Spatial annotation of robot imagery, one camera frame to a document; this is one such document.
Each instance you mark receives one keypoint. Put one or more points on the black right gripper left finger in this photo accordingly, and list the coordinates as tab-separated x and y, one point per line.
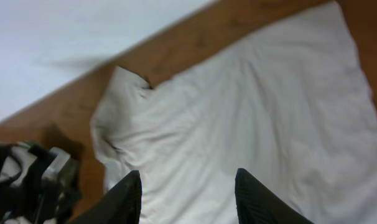
120	205

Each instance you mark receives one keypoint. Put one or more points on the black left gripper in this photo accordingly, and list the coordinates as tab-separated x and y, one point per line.
24	196

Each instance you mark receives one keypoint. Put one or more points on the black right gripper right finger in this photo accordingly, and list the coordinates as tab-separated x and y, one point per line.
256	204

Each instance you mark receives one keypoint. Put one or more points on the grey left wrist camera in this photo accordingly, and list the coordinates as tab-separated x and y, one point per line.
58	168

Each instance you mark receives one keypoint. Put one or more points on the white t-shirt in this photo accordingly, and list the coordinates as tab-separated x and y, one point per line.
289	103

